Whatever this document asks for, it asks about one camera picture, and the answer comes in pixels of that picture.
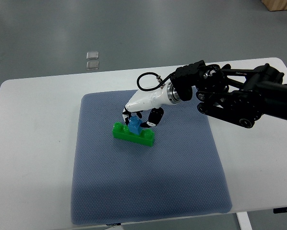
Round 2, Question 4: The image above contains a black label under table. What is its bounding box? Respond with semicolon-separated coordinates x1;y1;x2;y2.
106;223;121;227

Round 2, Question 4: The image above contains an upper metal floor plate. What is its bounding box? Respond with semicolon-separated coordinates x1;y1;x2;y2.
86;51;99;60

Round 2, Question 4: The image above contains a lower metal floor plate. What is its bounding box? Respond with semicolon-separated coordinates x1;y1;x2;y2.
86;60;99;70

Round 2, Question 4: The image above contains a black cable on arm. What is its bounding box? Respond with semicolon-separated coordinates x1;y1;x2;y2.
136;72;175;91

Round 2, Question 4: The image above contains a small blue block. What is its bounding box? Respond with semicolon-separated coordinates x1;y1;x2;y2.
128;116;142;135

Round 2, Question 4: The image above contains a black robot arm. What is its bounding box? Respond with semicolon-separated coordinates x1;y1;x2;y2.
169;60;287;128

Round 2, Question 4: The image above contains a wooden box corner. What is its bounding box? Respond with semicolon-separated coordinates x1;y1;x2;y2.
261;0;287;12

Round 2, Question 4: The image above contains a white table leg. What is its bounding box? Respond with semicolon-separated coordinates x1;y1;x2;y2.
236;212;252;230

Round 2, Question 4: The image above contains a blue-grey foam mat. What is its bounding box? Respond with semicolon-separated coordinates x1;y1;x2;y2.
71;91;232;225

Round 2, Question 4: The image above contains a long green block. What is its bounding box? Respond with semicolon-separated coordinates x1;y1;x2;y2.
112;122;155;147

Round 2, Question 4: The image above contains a metal floor plate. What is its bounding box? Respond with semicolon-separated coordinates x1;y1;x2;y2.
86;60;99;70
86;51;99;60

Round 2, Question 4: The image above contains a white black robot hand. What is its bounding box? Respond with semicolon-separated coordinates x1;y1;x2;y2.
122;83;181;128

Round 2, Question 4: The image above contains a black table control panel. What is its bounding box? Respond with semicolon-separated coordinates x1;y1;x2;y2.
273;207;287;214

